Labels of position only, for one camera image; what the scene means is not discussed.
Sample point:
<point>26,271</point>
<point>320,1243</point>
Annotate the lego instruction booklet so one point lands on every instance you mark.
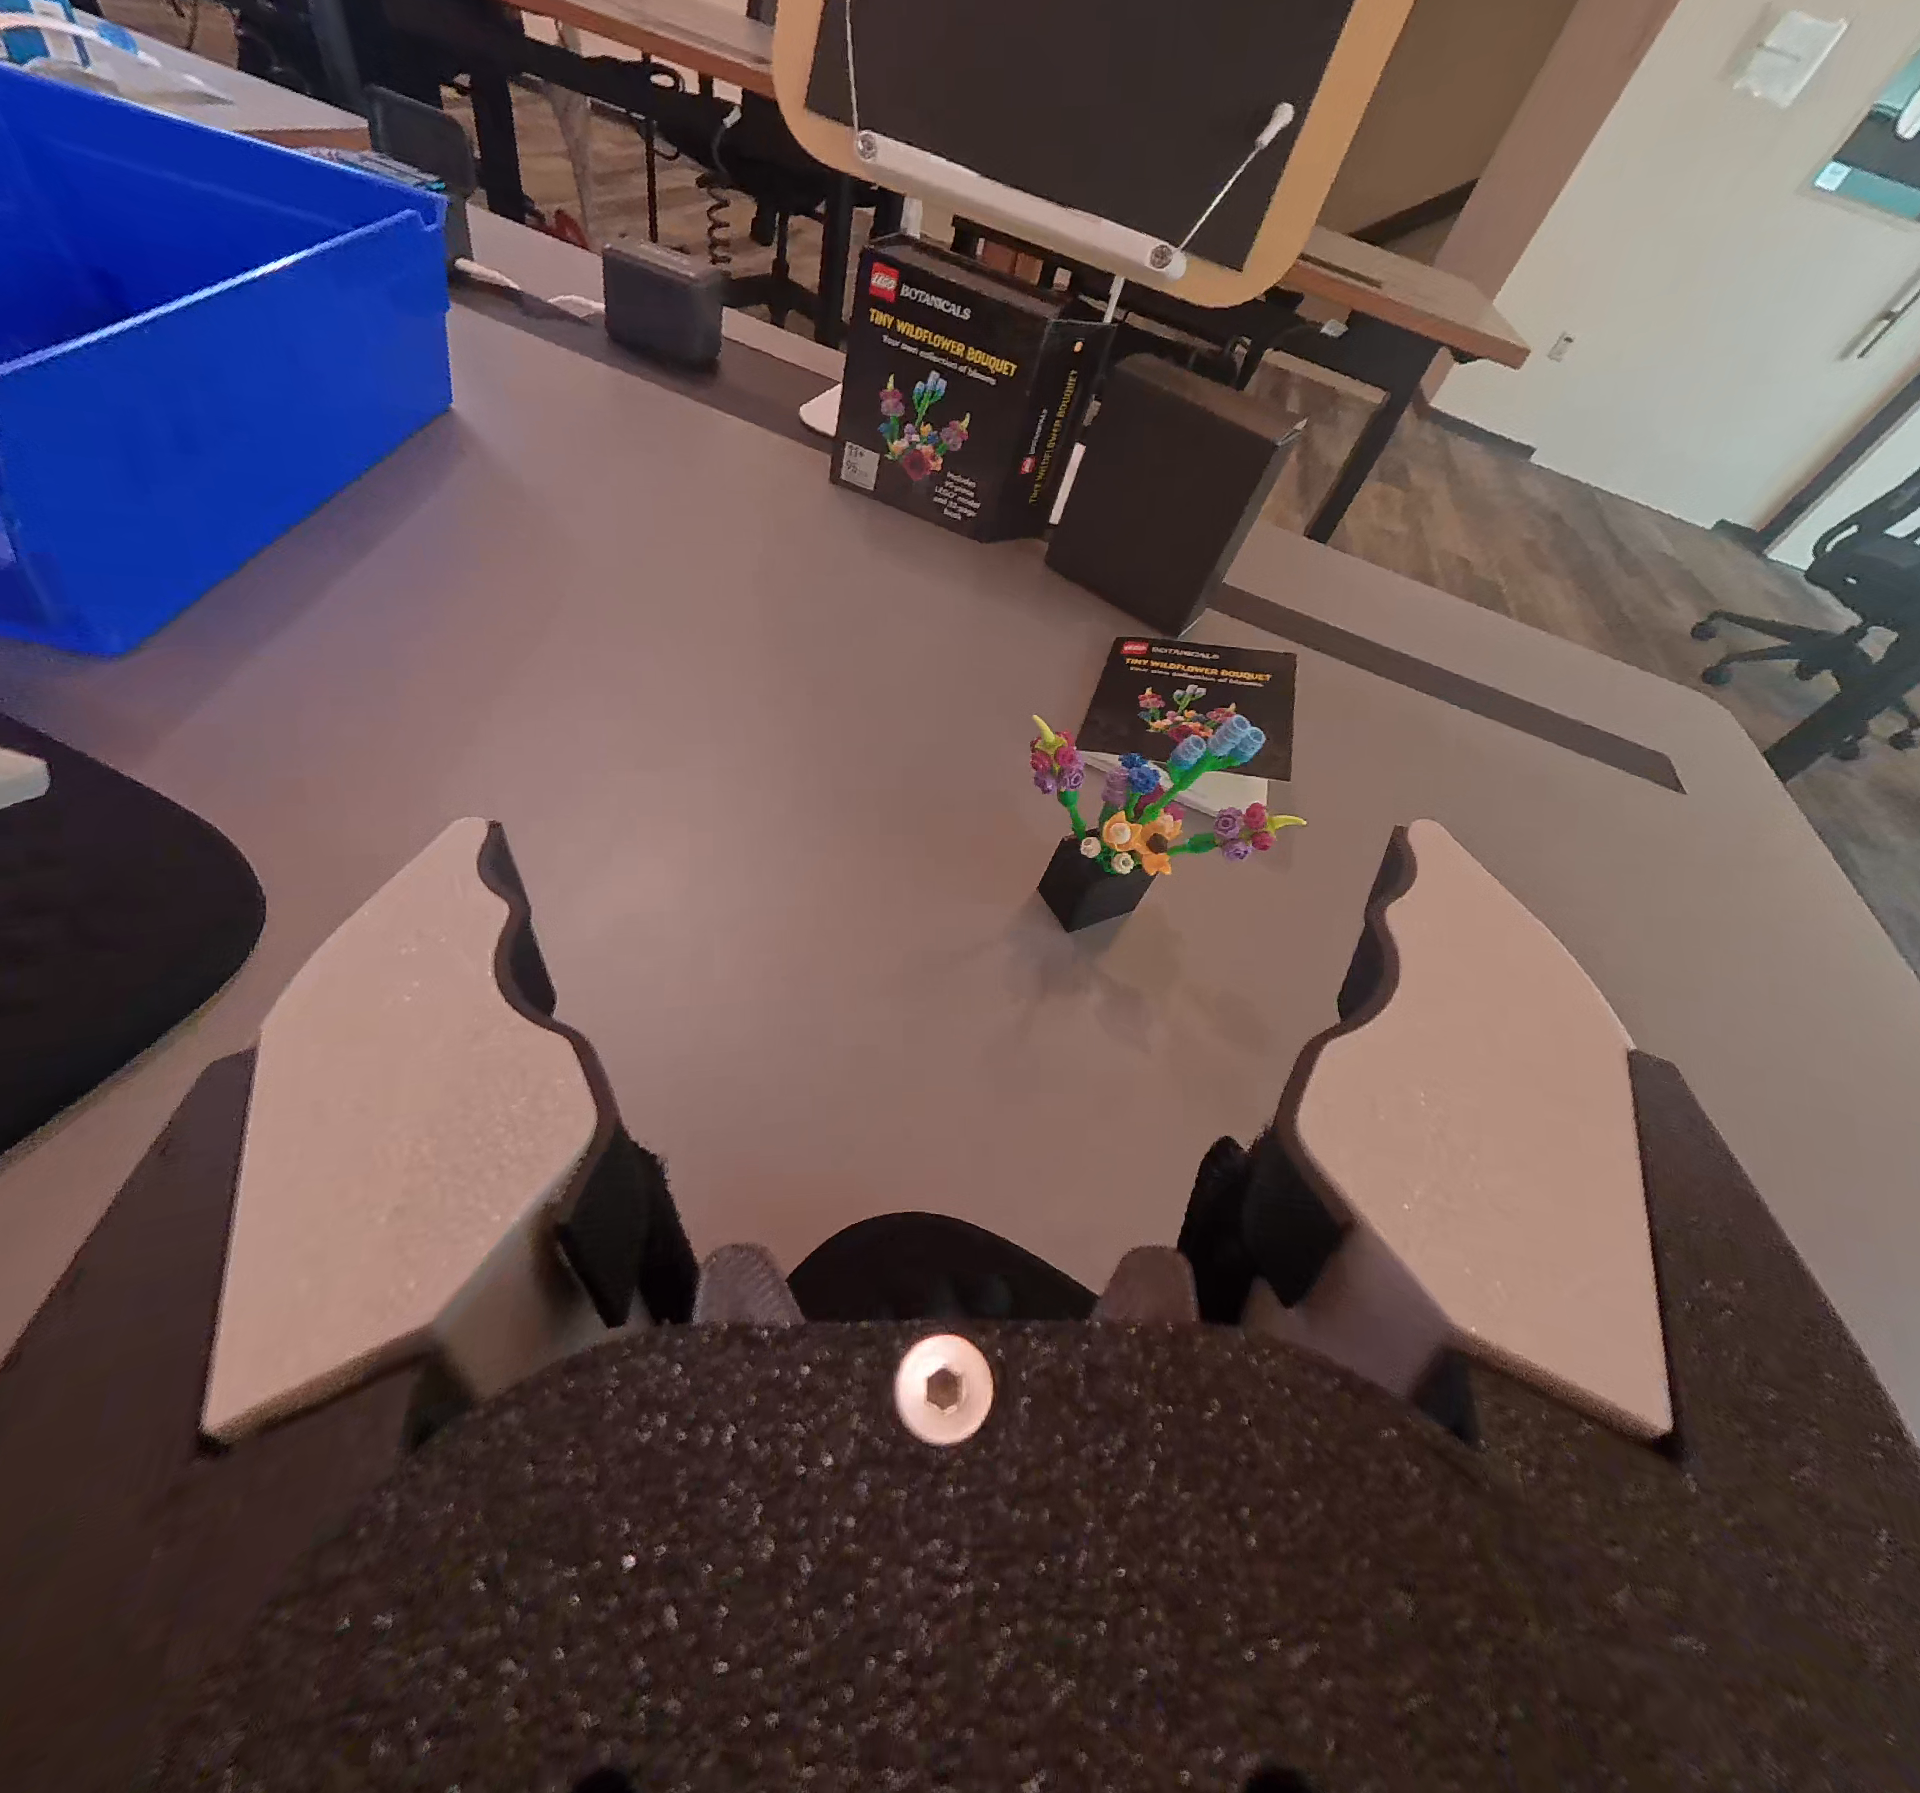
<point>1199,691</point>

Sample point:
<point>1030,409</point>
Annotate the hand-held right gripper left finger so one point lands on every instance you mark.
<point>407,1148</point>

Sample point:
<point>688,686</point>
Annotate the black board with white ledge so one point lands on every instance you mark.
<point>1111,53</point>

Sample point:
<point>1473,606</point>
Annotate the black rectangular block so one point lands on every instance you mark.
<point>1171,489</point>

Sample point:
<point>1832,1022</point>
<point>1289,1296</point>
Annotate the wooden office desk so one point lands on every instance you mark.
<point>1050,247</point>

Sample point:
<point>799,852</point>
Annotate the black padded chair armrest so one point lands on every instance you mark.
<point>104,922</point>
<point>939,1268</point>

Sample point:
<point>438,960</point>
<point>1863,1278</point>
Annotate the grey hard case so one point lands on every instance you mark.
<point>660,306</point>

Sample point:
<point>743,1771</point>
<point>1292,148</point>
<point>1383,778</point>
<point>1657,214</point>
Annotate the lego flower bouquet model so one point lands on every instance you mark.
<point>1095,894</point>

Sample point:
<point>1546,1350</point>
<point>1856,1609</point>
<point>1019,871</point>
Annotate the green lego sprig blue buds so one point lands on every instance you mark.
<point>1199,758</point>

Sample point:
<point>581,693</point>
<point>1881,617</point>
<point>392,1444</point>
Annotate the blue plastic bin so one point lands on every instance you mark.
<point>196,369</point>

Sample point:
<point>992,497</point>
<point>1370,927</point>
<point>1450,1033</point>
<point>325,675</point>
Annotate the white wall notice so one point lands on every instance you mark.
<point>1786,53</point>

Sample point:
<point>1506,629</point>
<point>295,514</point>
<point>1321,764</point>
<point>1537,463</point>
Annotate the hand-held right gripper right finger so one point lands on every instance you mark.
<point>1485,1148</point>

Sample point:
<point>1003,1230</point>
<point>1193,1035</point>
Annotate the black lego set box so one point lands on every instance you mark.
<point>961,398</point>

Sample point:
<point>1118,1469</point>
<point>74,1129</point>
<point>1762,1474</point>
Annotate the black battery charger case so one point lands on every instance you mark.
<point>413,158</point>

